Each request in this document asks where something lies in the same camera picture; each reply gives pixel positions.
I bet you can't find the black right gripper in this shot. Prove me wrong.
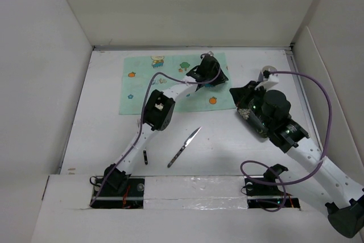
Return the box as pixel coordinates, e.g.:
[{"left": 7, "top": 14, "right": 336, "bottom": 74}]
[{"left": 229, "top": 80, "right": 272, "bottom": 129}]

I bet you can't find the black floral rectangular plate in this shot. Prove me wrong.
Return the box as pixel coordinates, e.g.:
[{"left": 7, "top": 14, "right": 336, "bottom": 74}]
[{"left": 236, "top": 103, "right": 268, "bottom": 138}]

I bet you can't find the purple cup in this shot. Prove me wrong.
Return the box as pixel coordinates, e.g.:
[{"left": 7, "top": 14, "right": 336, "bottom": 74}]
[{"left": 258, "top": 65, "right": 277, "bottom": 82}]

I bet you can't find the green cartoon print cloth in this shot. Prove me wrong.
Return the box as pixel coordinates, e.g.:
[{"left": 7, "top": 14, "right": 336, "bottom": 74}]
[{"left": 119, "top": 53, "right": 235, "bottom": 115}]

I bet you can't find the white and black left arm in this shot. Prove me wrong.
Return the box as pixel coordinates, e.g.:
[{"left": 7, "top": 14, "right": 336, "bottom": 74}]
[{"left": 100, "top": 52, "right": 228, "bottom": 196}]

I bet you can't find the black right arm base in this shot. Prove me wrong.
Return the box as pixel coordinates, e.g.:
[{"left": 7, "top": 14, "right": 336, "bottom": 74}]
[{"left": 241, "top": 177, "right": 301, "bottom": 211}]

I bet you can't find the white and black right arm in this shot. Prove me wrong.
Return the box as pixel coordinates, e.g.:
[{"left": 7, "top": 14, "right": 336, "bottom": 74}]
[{"left": 229, "top": 81, "right": 363, "bottom": 238}]

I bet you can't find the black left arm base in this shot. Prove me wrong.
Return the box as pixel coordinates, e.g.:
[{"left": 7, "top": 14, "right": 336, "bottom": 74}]
[{"left": 89, "top": 176, "right": 145, "bottom": 209}]

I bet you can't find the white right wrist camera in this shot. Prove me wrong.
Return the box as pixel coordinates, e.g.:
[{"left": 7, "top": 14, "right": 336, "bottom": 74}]
[{"left": 255, "top": 70, "right": 279, "bottom": 90}]

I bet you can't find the knife with patterned handle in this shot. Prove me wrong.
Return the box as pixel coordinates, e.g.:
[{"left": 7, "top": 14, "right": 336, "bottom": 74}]
[{"left": 167, "top": 127, "right": 201, "bottom": 168}]

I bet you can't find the silver fork with patterned handle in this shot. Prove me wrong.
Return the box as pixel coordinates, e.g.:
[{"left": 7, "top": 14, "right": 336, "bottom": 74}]
[{"left": 136, "top": 118, "right": 148, "bottom": 166}]

